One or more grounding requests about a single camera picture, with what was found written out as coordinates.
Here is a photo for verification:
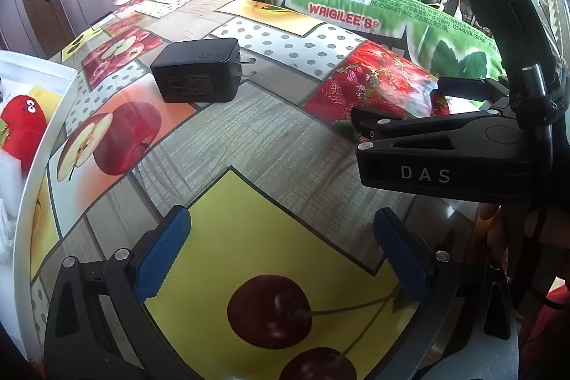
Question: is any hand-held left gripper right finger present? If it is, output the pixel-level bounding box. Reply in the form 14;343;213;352
373;206;521;380

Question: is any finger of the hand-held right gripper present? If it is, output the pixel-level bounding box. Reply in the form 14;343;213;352
351;106;487;150
438;77;511;101

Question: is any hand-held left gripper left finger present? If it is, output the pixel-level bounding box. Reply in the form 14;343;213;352
45;205;192;380

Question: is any white box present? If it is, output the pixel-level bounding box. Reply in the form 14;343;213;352
0;50;77;367

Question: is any person's right hand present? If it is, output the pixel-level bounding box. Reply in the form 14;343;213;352
478;202;511;262

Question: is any green printed pillow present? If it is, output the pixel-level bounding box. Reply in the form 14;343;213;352
259;0;508;84

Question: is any fruit print tablecloth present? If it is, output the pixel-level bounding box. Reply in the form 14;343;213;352
29;0;491;380

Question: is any red garment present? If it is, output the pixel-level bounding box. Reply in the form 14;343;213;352
519;286;570;380

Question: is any black charger adapter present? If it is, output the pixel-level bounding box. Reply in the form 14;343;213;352
150;38;259;104

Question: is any red plush toy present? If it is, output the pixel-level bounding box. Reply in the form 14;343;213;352
0;95;47;160

